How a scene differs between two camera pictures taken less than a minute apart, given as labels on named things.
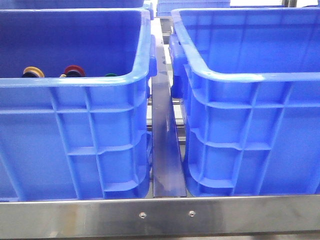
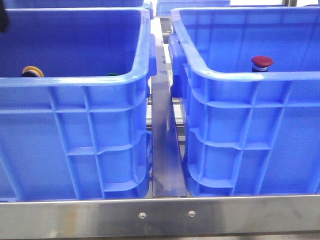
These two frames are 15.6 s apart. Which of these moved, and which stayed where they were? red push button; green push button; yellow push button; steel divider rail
Moved: red push button
Stayed: steel divider rail; yellow push button; green push button
